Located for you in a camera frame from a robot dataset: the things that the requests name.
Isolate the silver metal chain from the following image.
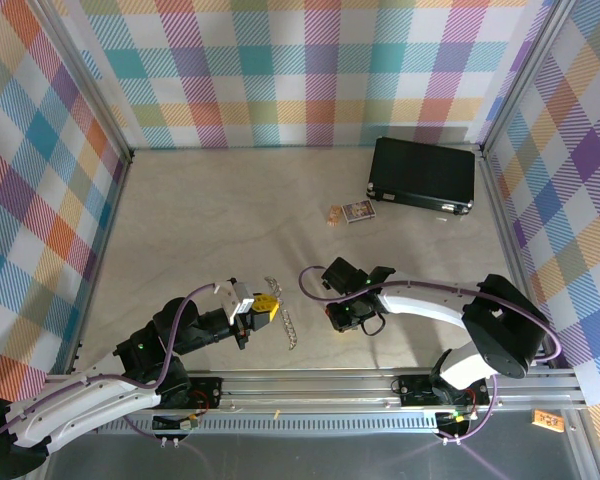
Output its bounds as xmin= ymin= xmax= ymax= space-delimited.
xmin=263 ymin=274 xmax=301 ymax=352

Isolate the black connector hub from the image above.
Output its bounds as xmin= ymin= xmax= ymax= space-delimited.
xmin=152 ymin=413 xmax=201 ymax=434
xmin=437 ymin=410 xmax=474 ymax=435

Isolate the purple playing card box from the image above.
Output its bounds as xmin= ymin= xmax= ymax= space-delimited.
xmin=340 ymin=198 xmax=379 ymax=226

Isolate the grey metal sheet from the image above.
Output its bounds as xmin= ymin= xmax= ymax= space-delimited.
xmin=27 ymin=432 xmax=600 ymax=480

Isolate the black hard case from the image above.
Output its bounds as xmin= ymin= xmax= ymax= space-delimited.
xmin=365 ymin=136 xmax=476 ymax=216

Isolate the orange paper tag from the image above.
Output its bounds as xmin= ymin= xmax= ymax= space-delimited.
xmin=532 ymin=408 xmax=566 ymax=432

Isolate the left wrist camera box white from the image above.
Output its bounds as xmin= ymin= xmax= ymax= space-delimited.
xmin=214 ymin=280 xmax=256 ymax=322

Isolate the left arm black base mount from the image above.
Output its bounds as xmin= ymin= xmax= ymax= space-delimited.
xmin=159 ymin=375 xmax=225 ymax=410

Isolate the aluminium mounting rail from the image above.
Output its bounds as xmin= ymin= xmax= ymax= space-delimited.
xmin=44 ymin=368 xmax=589 ymax=417

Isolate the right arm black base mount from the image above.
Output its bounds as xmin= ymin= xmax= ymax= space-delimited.
xmin=397 ymin=374 xmax=491 ymax=407

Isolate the aluminium side rail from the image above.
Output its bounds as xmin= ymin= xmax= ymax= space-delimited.
xmin=479 ymin=149 xmax=549 ymax=344
xmin=69 ymin=152 xmax=134 ymax=376

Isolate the slotted metal cable duct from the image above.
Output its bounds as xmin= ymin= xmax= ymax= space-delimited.
xmin=99 ymin=417 xmax=441 ymax=435

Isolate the aluminium frame post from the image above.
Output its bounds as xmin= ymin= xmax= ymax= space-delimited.
xmin=27 ymin=0 xmax=135 ymax=164
xmin=477 ymin=0 xmax=581 ymax=156

